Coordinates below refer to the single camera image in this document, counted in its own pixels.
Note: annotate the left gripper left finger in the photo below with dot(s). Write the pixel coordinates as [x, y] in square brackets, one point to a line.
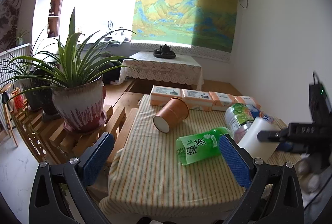
[48, 203]

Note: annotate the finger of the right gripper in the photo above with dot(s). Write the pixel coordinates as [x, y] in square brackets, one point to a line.
[285, 147]
[272, 136]

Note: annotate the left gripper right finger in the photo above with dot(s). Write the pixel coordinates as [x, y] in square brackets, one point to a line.
[272, 193]

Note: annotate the white plastic cup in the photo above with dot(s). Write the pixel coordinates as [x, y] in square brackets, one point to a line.
[253, 146]

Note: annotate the large orange paper cup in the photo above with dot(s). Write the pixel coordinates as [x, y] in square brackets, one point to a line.
[171, 115]

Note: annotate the blue orange soda bottle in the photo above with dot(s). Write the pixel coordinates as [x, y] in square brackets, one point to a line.
[255, 112]

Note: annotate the grapefruit label clear bottle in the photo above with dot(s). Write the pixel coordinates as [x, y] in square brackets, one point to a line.
[238, 119]

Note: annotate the wooden slatted plant stand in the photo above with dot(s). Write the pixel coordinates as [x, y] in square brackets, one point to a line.
[52, 142]

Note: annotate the striped yellow tablecloth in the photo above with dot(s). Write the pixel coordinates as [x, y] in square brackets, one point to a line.
[147, 178]

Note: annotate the green tea bottle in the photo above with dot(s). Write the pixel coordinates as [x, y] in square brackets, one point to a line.
[194, 148]

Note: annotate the low table lace cloth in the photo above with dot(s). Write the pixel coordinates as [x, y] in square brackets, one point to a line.
[182, 69]

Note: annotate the potted spider plant red-white pot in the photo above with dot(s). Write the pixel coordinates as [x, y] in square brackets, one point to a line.
[76, 83]

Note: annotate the dark potted plant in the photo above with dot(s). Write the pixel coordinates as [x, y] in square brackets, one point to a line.
[37, 91]

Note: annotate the dark bag on floor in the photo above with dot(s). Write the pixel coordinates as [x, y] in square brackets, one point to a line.
[111, 75]

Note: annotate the white radiator cover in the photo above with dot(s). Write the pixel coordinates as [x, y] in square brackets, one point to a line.
[11, 66]

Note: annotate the black teapot set tray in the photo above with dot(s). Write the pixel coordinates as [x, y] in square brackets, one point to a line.
[164, 52]

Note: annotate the green landscape roller blind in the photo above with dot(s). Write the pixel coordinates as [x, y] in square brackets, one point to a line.
[205, 23]

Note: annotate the ink painting wall scroll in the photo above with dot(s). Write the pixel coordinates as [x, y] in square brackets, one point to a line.
[8, 23]

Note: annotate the white pink wall shelf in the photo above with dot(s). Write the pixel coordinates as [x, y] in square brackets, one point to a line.
[54, 18]

